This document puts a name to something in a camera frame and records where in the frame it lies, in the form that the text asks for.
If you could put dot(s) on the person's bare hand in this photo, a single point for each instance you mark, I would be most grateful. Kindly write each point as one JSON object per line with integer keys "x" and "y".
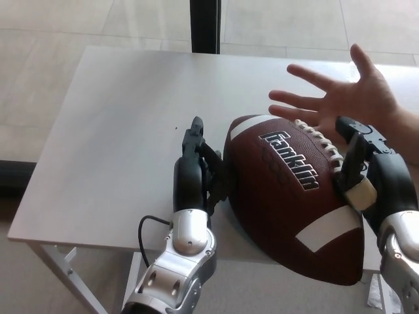
{"x": 363, "y": 101}

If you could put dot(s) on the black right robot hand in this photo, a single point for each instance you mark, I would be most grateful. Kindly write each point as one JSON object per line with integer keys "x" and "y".
{"x": 393, "y": 183}

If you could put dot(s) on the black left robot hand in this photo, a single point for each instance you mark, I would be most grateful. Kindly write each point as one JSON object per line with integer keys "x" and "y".
{"x": 186, "y": 183}

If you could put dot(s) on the brown Franklin football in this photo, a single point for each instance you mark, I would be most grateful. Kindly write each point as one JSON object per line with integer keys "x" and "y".
{"x": 281, "y": 209}

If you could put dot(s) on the person's bare forearm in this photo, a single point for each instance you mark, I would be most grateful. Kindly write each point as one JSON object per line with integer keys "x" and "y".
{"x": 407, "y": 131}

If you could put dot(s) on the white metal desk frame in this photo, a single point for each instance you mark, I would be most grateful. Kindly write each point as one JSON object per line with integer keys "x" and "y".
{"x": 131, "y": 281}

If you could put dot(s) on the black vertical window post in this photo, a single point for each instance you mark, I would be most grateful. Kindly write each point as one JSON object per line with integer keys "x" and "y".
{"x": 204, "y": 26}

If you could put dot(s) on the black floor rail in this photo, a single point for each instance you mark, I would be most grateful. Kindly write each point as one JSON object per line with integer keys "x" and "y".
{"x": 14, "y": 175}

